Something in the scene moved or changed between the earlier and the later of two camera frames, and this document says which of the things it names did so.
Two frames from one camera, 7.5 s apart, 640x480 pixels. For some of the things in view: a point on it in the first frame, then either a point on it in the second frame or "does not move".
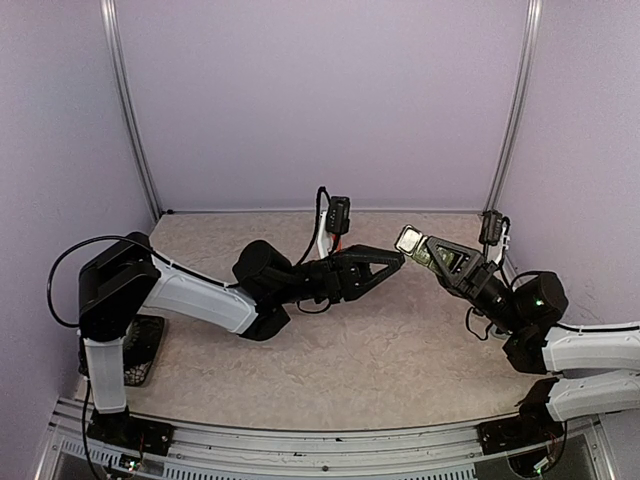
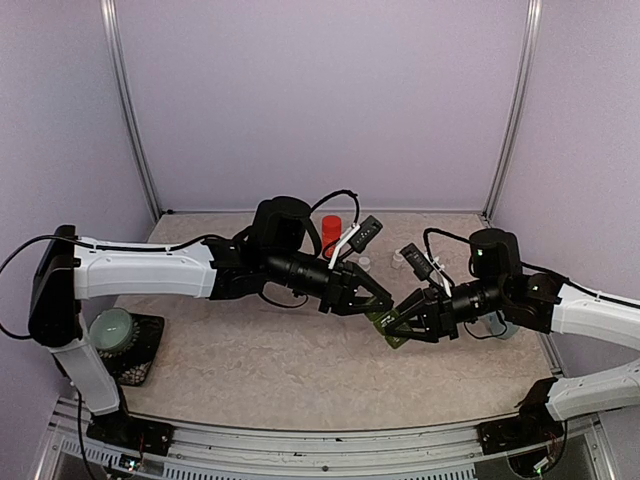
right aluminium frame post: (518, 107) does not move
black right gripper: (465, 259) -> (439, 321)
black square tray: (140, 346) does not move
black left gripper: (344, 282) -> (340, 294)
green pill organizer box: (410, 241) -> (380, 319)
